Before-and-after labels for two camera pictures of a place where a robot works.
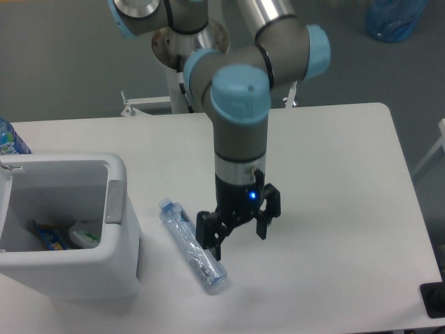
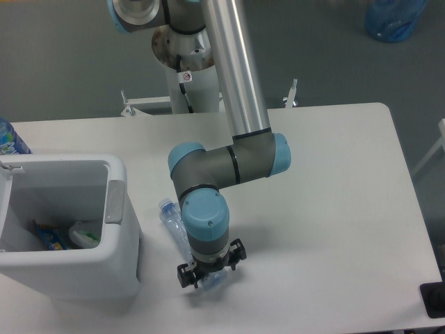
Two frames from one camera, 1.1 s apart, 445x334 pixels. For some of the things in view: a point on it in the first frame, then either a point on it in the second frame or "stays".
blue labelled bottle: (10, 142) stays
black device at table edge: (433, 296) stays
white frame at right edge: (441, 142) stays
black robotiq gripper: (235, 200) -> (188, 277)
